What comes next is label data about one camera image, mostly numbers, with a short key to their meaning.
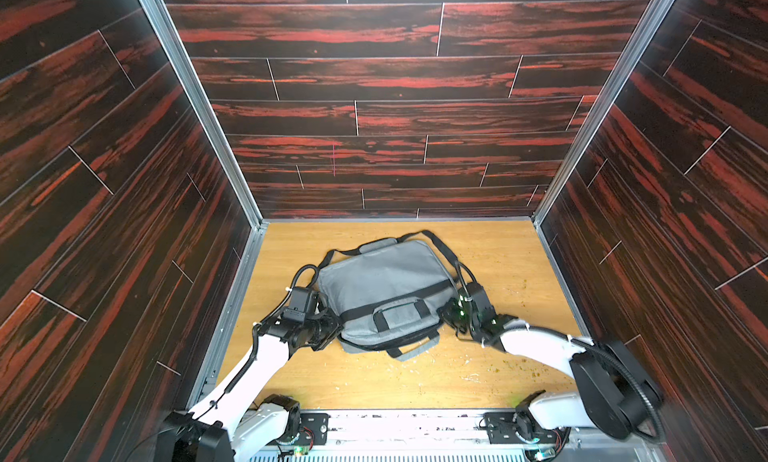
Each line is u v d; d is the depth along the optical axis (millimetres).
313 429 736
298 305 642
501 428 731
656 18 690
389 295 938
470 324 696
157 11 680
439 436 730
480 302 692
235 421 453
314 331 682
